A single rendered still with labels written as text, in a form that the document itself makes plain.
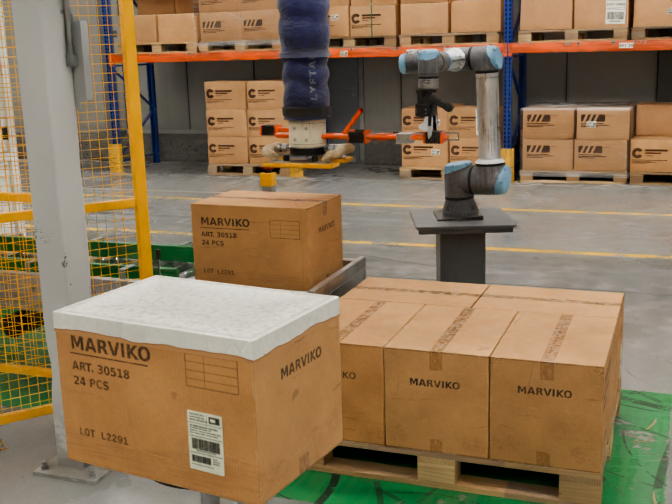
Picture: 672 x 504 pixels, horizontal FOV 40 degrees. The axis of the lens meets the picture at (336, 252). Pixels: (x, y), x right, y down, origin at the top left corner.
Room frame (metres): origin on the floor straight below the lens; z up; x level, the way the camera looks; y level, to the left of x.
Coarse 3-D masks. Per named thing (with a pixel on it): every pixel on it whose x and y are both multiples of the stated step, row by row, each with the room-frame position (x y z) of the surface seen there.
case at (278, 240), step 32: (256, 192) 4.55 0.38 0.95; (288, 192) 4.52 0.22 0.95; (192, 224) 4.28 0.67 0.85; (224, 224) 4.21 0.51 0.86; (256, 224) 4.15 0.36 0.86; (288, 224) 4.09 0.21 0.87; (320, 224) 4.18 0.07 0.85; (224, 256) 4.22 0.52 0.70; (256, 256) 4.15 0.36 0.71; (288, 256) 4.09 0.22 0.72; (320, 256) 4.17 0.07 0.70; (288, 288) 4.09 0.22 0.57
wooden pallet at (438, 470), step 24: (432, 456) 3.24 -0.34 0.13; (456, 456) 3.21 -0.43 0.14; (384, 480) 3.31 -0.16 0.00; (408, 480) 3.28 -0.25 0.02; (432, 480) 3.24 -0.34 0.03; (456, 480) 3.24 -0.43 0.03; (480, 480) 3.25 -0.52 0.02; (504, 480) 3.24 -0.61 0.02; (576, 480) 3.05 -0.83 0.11; (600, 480) 3.02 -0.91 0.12
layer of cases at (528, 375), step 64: (384, 320) 3.65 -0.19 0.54; (448, 320) 3.62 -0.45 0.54; (512, 320) 3.61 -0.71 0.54; (576, 320) 3.57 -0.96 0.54; (384, 384) 3.32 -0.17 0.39; (448, 384) 3.22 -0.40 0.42; (512, 384) 3.14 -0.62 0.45; (576, 384) 3.06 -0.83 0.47; (448, 448) 3.22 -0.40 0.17; (512, 448) 3.14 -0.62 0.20; (576, 448) 3.06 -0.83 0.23
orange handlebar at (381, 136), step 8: (280, 128) 4.60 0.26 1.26; (288, 128) 4.59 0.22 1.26; (280, 136) 4.30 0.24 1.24; (288, 136) 4.28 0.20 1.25; (328, 136) 4.22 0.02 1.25; (336, 136) 4.20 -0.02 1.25; (344, 136) 4.19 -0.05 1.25; (368, 136) 4.15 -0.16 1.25; (376, 136) 4.14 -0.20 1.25; (384, 136) 4.12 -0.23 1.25; (392, 136) 4.11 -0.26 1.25; (416, 136) 4.07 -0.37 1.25; (448, 136) 4.06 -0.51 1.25
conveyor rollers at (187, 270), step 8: (0, 256) 5.12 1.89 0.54; (8, 256) 5.07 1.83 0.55; (16, 256) 5.11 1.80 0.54; (32, 256) 5.10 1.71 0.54; (128, 264) 4.87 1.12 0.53; (136, 264) 4.79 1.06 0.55; (152, 264) 4.78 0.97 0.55; (160, 264) 4.83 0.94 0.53; (168, 264) 4.76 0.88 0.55; (176, 264) 4.81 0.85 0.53; (184, 264) 4.74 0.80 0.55; (192, 264) 4.79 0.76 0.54; (184, 272) 4.57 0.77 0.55; (192, 272) 4.61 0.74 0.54
